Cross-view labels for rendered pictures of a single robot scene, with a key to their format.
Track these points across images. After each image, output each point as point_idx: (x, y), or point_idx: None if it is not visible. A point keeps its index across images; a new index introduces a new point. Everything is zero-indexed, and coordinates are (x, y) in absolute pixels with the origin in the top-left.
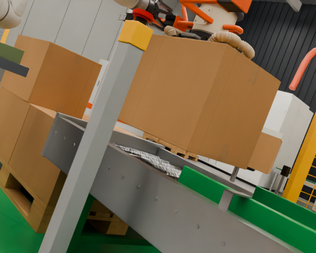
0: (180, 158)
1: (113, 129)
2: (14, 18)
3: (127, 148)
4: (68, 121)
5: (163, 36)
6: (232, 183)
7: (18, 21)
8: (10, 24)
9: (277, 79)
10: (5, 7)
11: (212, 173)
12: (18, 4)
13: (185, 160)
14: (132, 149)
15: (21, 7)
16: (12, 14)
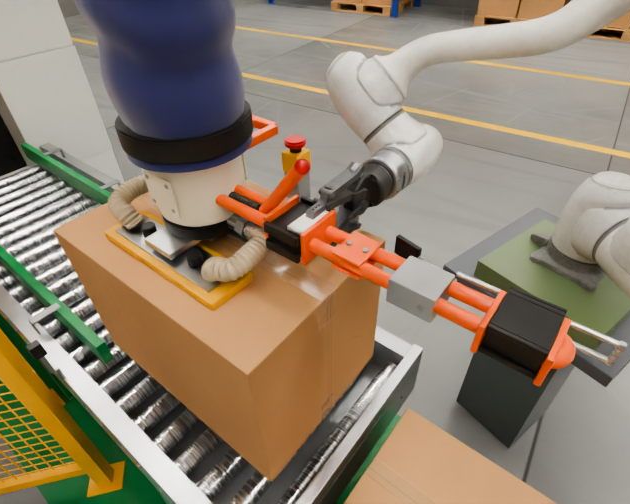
0: (201, 492)
1: (357, 433)
2: (615, 272)
3: (318, 452)
4: (390, 338)
5: None
6: (113, 404)
7: None
8: (615, 282)
9: (66, 223)
10: (587, 234)
11: (141, 430)
12: (618, 242)
13: (189, 482)
14: (309, 464)
15: (625, 252)
16: (606, 257)
